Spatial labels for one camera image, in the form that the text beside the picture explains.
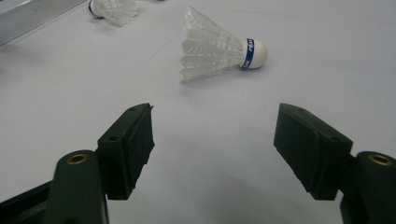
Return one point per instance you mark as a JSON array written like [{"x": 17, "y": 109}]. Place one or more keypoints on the white shuttlecock with blue band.
[
  {"x": 115, "y": 11},
  {"x": 214, "y": 49}
]

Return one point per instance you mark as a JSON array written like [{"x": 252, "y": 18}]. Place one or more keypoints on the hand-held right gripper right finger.
[{"x": 308, "y": 152}]

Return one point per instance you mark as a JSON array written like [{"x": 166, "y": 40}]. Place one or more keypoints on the white table board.
[{"x": 311, "y": 77}]

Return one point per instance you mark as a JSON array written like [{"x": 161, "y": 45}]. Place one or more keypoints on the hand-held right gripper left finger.
[{"x": 124, "y": 155}]

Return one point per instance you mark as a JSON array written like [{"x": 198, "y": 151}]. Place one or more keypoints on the clear plastic bin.
[{"x": 31, "y": 18}]

